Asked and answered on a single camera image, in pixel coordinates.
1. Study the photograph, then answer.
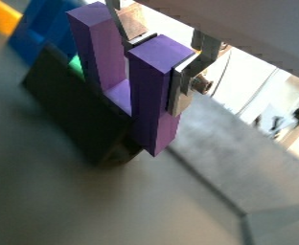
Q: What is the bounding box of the yellow long block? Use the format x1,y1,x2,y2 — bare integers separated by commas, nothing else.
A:
0,0,23,36

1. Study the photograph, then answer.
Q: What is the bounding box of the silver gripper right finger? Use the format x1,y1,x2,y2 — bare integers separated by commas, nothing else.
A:
166,29,222,117

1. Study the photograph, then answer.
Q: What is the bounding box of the purple U-shaped block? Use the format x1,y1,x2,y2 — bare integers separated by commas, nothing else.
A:
67,2,194,155

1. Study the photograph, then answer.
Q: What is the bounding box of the black angle fixture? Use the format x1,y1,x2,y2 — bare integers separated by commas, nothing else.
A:
23,45,142,167

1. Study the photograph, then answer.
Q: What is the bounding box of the blue U-shaped block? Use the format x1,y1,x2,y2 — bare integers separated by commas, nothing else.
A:
9,0,84,65

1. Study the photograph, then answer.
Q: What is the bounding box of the green stepped block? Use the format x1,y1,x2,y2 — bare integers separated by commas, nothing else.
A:
68,56,85,80

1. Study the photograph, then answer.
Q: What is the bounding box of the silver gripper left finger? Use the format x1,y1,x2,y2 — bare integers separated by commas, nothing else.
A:
104,0,158,52

